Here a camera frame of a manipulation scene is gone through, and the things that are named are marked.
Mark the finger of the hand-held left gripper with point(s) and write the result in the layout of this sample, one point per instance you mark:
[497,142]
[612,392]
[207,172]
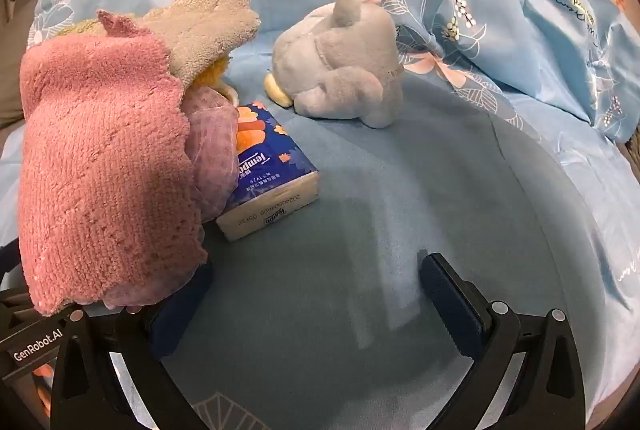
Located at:
[7,257]

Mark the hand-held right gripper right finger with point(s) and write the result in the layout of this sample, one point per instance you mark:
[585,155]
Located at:
[447,305]

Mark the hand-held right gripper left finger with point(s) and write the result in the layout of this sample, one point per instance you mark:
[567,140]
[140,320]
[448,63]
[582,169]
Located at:
[175,320]

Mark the pink towel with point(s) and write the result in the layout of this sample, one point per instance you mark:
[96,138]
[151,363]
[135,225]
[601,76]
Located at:
[100,150]

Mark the pale yellow towel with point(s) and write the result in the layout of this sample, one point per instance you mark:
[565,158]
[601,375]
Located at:
[210,75]

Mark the grey towel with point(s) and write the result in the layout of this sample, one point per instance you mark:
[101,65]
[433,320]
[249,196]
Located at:
[210,20]

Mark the blue floral bed sheet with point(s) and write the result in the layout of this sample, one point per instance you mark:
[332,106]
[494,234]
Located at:
[350,235]

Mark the grey plush toy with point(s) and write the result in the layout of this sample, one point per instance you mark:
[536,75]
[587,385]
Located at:
[340,65]

